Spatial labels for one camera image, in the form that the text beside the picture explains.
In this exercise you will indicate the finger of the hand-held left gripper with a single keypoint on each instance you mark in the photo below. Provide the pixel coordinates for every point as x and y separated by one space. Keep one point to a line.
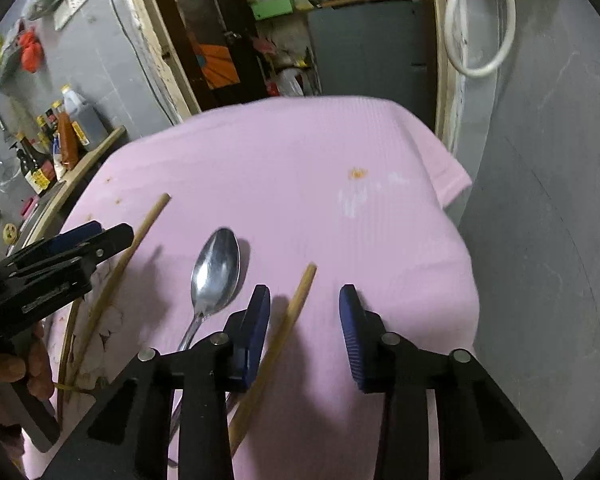
100 247
75 237

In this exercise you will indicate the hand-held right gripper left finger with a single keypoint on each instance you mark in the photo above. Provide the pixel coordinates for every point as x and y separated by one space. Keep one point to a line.
257 330

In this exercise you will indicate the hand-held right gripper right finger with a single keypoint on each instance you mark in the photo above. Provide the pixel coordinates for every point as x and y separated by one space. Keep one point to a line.
352 340

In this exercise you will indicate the wooden chopstick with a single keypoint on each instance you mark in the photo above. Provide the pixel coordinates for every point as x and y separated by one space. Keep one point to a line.
72 320
140 240
295 305

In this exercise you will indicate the metal spoon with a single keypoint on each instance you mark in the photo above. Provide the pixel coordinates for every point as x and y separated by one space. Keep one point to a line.
215 275

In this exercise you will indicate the person's left hand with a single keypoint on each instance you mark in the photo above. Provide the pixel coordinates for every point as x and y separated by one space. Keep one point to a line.
42 360

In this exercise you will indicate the dark sauce bottle yellow label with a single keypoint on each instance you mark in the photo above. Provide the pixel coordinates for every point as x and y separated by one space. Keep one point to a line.
35 170

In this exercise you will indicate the beige kitchen counter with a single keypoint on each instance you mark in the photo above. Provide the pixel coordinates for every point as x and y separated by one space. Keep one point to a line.
87 160

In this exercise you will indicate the white seasoning packet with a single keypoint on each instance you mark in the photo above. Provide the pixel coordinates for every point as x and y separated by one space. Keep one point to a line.
58 160

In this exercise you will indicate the yellow capped sauce bottle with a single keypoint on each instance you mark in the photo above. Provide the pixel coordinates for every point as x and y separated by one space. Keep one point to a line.
42 135

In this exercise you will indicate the red chili packet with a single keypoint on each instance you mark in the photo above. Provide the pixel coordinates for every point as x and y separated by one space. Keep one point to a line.
69 142

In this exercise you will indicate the red label sauce bottle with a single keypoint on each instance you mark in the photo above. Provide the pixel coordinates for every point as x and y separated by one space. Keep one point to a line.
52 117

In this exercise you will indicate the large dark vinegar jug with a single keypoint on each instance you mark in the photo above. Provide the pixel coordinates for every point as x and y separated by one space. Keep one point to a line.
87 120

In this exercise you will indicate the pink cloth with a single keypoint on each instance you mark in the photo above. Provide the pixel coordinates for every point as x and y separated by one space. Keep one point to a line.
305 185

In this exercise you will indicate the red plastic bag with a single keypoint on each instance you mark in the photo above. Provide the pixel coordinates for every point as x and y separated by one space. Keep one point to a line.
31 52

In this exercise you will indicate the orange patterned bag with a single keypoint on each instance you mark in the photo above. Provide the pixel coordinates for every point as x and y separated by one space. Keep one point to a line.
220 65

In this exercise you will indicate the white plastic jug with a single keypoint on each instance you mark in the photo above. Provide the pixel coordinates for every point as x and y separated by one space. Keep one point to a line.
290 82

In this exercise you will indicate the grey cabinet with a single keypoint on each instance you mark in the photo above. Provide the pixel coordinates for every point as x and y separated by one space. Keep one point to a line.
365 50

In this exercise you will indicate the green box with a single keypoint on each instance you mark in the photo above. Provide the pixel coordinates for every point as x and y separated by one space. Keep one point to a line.
272 7

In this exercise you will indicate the wooden door frame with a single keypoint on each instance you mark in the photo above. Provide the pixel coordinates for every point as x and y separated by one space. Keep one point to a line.
152 45

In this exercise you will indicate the white wall socket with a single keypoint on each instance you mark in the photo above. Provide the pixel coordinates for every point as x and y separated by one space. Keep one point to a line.
71 6

